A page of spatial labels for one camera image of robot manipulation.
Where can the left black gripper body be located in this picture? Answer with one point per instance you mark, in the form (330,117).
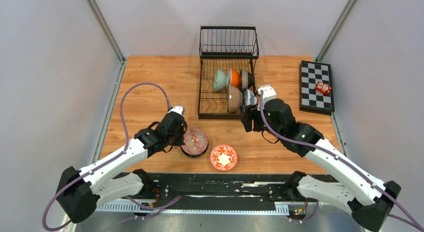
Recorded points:
(177,139)

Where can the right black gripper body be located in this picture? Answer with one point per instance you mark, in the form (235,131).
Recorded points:
(258,124)

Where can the blue floral bowl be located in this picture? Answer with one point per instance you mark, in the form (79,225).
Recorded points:
(248,99)

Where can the brown cream glazed bowl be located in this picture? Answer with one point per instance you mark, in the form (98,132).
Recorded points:
(234,99)

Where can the red patterned bowl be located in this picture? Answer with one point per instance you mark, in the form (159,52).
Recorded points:
(195,143)

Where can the black cream patterned bowl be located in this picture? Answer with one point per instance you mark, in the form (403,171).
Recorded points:
(246,79)

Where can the white orange bowl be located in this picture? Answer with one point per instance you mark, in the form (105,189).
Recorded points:
(234,78)

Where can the black wire dish rack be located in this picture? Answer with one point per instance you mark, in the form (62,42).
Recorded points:
(228,56)

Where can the pale green bowl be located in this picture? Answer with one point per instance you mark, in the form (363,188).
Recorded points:
(220,80)

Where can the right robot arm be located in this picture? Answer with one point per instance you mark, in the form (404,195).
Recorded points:
(368,199)

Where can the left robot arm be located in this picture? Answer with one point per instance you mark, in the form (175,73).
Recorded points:
(109,167)

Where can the red floral small bowl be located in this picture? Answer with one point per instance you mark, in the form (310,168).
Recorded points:
(223,157)

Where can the black white checkerboard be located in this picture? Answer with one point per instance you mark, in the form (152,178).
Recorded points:
(310,73)

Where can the small red toy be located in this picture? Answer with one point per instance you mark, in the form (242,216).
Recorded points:
(323,88)

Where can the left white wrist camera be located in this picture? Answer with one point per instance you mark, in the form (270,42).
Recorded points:
(177,109)

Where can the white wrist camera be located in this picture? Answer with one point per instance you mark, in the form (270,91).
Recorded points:
(269,94)
(177,109)

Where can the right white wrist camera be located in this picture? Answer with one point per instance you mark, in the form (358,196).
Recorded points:
(269,94)

